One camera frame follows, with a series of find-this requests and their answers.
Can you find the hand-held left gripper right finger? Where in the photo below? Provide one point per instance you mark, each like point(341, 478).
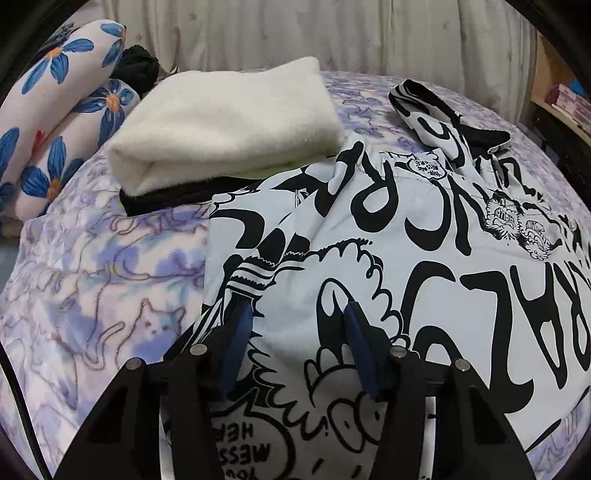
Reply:
point(364, 355)

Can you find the wooden shelf unit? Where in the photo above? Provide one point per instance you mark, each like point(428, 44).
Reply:
point(554, 69)

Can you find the stack of pink boxes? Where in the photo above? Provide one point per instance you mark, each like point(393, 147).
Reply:
point(572, 102)

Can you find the small blue box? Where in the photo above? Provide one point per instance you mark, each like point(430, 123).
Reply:
point(576, 84)

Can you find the purple cat print blanket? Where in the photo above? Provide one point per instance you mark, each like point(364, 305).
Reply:
point(92, 277)

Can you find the black and white printed jacket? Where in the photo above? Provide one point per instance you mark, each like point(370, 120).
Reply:
point(415, 240)

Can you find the rolled blue floral quilt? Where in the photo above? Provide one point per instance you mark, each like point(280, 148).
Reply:
point(46, 152)

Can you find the grey bed sheet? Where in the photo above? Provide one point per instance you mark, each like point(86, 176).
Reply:
point(7, 265)

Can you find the white folded fleece garment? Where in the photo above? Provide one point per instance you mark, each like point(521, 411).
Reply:
point(221, 124)

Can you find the black device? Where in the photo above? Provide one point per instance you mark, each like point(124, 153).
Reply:
point(561, 134)

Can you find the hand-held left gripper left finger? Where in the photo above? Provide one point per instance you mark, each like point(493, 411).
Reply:
point(240, 341)

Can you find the beige curtain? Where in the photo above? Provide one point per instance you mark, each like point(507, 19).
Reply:
point(323, 32)

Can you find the black crumpled garment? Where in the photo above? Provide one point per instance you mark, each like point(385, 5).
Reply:
point(138, 69)

